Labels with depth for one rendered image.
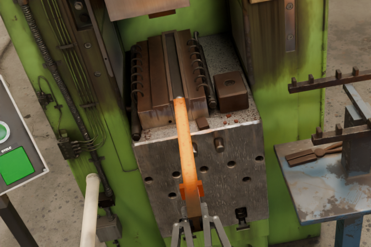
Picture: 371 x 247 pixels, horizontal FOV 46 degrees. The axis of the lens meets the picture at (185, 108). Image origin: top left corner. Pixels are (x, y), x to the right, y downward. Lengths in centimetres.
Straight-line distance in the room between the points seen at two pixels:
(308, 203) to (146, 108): 52
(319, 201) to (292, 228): 77
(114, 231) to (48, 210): 79
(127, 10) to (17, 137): 43
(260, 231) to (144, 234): 51
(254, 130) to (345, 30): 234
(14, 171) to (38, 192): 144
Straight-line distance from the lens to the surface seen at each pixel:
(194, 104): 125
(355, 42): 338
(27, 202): 261
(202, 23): 166
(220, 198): 146
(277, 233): 201
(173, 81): 134
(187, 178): 91
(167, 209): 147
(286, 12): 133
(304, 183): 130
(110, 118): 146
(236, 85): 129
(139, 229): 186
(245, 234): 163
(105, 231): 178
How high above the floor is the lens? 173
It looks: 38 degrees down
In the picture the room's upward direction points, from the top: 12 degrees counter-clockwise
